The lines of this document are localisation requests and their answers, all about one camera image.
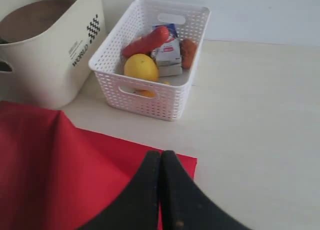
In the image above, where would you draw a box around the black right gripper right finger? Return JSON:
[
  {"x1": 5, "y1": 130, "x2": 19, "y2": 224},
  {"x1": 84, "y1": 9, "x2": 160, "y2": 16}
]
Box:
[{"x1": 158, "y1": 150, "x2": 248, "y2": 230}]

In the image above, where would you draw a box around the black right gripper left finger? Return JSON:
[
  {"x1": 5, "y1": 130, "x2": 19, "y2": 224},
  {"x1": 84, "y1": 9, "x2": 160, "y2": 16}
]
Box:
[{"x1": 79, "y1": 150, "x2": 161, "y2": 230}]

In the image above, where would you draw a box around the red tablecloth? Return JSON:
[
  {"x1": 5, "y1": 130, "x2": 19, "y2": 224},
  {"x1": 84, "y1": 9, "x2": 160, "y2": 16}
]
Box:
[{"x1": 0, "y1": 100, "x2": 198, "y2": 230}]

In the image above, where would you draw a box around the yellow cheese wedge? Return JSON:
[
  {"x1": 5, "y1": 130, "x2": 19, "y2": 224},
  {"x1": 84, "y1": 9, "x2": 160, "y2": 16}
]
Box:
[{"x1": 130, "y1": 87, "x2": 161, "y2": 98}]

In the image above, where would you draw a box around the yellow lemon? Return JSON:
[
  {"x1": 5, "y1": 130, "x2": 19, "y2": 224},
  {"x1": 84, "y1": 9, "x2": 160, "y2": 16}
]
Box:
[{"x1": 124, "y1": 53, "x2": 159, "y2": 82}]

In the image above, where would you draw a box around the blue white milk carton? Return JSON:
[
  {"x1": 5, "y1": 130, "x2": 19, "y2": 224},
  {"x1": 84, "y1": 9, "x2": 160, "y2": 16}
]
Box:
[{"x1": 151, "y1": 23, "x2": 183, "y2": 77}]

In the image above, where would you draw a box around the red sausage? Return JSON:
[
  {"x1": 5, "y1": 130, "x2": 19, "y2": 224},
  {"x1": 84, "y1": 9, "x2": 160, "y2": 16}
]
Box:
[{"x1": 122, "y1": 25, "x2": 169, "y2": 58}]

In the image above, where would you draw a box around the brown wooden plate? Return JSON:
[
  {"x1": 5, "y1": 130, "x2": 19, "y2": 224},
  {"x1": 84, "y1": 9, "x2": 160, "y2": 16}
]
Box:
[{"x1": 0, "y1": 0, "x2": 74, "y2": 44}]

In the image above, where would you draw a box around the white perforated plastic basket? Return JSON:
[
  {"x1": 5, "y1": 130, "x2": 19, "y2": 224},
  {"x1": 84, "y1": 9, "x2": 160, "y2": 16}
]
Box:
[{"x1": 88, "y1": 0, "x2": 211, "y2": 121}]

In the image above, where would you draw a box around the cream plastic bin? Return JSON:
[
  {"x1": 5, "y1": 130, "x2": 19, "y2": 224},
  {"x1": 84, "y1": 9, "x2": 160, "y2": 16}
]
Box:
[{"x1": 0, "y1": 0, "x2": 107, "y2": 109}]

